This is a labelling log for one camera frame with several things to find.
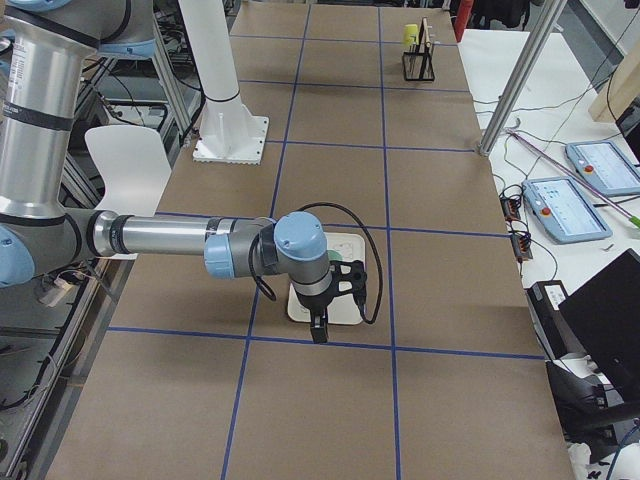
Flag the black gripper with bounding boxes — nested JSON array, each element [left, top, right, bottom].
[[295, 289, 334, 344]]

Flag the light green cup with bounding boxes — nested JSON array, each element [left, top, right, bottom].
[[327, 249, 343, 261]]

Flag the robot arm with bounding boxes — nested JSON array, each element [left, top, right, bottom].
[[1, 1, 339, 343]]

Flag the cream rabbit tray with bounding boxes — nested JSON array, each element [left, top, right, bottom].
[[286, 231, 368, 326]]

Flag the yellow cup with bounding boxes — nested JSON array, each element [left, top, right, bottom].
[[403, 23, 419, 48]]

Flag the black box with label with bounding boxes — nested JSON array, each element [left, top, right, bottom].
[[526, 280, 575, 359]]

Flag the white chair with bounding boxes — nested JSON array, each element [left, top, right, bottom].
[[85, 125, 171, 259]]

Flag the teach pendant tablet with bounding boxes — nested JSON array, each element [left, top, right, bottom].
[[565, 140, 639, 197], [522, 176, 613, 244]]

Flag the grabber stick tool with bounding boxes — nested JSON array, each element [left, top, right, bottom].
[[505, 127, 640, 229]]

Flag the red tube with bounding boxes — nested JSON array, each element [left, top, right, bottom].
[[453, 0, 474, 43]]

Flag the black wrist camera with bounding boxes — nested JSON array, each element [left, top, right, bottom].
[[329, 260, 367, 304]]

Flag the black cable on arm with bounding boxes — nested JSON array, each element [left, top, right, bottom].
[[249, 201, 385, 326]]

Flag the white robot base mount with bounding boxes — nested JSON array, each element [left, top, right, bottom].
[[179, 0, 269, 165]]

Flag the black wire cup rack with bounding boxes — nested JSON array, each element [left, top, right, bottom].
[[402, 24, 436, 82]]

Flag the wooden rack handle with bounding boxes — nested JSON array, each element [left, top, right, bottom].
[[419, 17, 431, 51]]

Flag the aluminium frame post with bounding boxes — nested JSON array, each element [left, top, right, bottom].
[[478, 0, 567, 157]]

